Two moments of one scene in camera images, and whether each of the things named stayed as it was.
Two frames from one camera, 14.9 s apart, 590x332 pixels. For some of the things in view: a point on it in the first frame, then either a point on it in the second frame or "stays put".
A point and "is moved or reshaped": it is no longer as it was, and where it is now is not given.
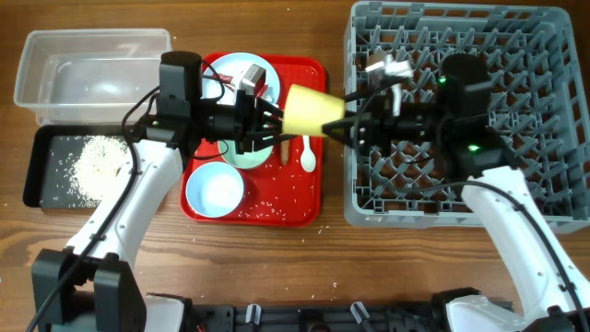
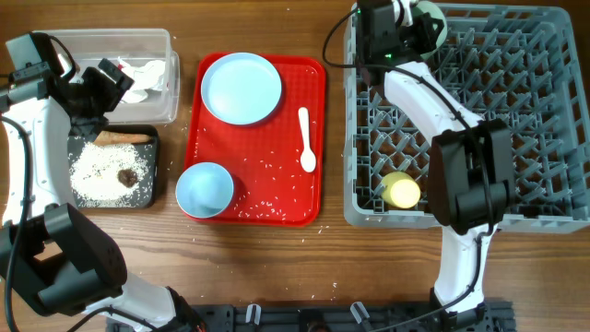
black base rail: x=214 y=316 stays put
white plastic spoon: x=308 y=159 stays put
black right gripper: x=380 y=126 → x=424 y=37
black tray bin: x=74 y=166 stays put
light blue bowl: x=214 y=189 is moved or reshaped
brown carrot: x=285 y=149 → x=109 y=137
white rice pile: x=103 y=167 stays put
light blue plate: x=221 y=77 stays put
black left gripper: x=245 y=124 → x=88 y=126
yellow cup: x=306 y=111 → x=400 y=189
